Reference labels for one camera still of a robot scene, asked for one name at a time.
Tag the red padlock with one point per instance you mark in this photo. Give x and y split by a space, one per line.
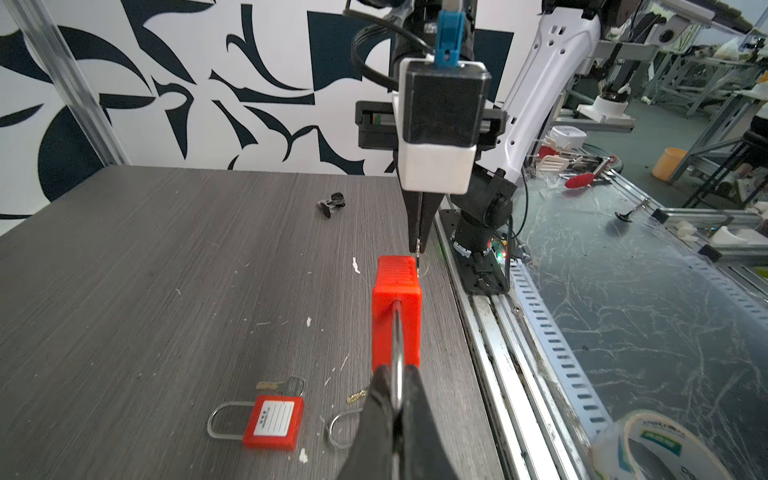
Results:
396 328
275 416

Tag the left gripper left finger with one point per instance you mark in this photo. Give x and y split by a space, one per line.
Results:
371 454

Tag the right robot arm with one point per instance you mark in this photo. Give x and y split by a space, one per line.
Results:
567 32

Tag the green lit circuit board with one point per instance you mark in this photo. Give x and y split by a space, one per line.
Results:
501 250

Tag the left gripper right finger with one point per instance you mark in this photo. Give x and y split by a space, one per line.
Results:
422 454

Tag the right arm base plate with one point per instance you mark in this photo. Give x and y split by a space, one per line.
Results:
470 248

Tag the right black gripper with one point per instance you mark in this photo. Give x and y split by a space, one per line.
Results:
377 131

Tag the slotted cable duct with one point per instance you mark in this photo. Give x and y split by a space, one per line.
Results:
667 333

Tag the small black padlock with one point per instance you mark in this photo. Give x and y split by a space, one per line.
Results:
329 206

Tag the clear tape roll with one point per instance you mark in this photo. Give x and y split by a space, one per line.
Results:
647 445

